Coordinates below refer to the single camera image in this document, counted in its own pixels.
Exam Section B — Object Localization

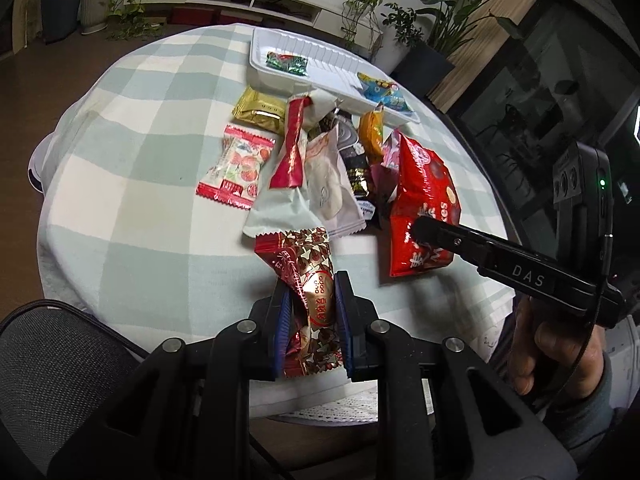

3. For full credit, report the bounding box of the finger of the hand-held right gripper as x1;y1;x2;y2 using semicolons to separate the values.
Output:
410;216;626;326

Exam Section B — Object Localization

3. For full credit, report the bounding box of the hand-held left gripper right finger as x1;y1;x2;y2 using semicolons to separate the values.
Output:
332;270;581;480

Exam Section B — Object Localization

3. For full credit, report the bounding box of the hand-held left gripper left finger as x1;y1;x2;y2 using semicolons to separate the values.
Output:
47;292;293;480

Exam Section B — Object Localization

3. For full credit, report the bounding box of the red star-print snack packet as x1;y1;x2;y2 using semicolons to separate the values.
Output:
254;227;346;378

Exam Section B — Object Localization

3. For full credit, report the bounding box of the large red snack bag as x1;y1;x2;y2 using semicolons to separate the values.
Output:
389;135;461;278

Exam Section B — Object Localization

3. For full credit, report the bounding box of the white snack packet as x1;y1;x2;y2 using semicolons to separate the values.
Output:
243;87;341;238

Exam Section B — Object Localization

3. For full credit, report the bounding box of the clear pastry packet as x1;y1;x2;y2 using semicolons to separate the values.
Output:
305;127;366;237

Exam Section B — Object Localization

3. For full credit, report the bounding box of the pink snack packet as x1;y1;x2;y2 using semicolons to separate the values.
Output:
380;127;407;203

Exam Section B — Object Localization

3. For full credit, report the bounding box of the red white strawberry-print packet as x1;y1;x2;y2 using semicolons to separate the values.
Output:
196;125;277;209

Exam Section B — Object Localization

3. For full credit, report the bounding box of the black snack packet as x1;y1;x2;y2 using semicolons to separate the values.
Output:
320;110;375;198

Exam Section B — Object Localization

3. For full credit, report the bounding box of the orange snack packet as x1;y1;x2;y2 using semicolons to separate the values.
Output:
358;102;388;166

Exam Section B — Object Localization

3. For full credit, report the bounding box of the gold snack packet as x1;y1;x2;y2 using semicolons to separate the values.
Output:
232;86;287;133

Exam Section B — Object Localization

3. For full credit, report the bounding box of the white plastic tray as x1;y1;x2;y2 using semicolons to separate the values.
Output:
248;27;421;125

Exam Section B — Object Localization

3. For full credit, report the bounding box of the person's right forearm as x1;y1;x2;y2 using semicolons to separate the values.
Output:
545;355;636;476

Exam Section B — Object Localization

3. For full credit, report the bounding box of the person's right hand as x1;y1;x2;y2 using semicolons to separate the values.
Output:
510;295;603;401

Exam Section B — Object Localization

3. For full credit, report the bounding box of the long red snack packet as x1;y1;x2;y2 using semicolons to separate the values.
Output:
270;96;313;189

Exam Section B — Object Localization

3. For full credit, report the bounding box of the checked tablecloth round table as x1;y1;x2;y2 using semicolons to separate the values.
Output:
37;22;516;421

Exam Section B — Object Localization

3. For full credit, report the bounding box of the blue nut snack packet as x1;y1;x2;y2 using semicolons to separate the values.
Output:
356;72;416;114

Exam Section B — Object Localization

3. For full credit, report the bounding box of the broad-leaf plant in dark pot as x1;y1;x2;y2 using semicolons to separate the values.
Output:
390;0;541;98

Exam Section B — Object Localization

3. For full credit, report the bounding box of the black mesh office chair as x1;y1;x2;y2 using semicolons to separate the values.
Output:
0;300;151;480

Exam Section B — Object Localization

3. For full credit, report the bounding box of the bushy plant in white pot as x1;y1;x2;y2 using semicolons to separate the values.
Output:
382;2;426;51

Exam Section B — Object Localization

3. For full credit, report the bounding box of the green candy packet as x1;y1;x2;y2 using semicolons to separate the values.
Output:
265;51;309;77

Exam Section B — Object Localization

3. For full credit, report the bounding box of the hanging vine plant on cabinet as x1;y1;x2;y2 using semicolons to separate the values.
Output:
341;0;383;58

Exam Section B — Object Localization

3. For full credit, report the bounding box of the trailing vine plant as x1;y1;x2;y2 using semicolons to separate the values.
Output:
107;0;171;41

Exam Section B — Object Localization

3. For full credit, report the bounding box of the tall plant in dark pot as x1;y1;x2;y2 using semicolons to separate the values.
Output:
40;0;88;43

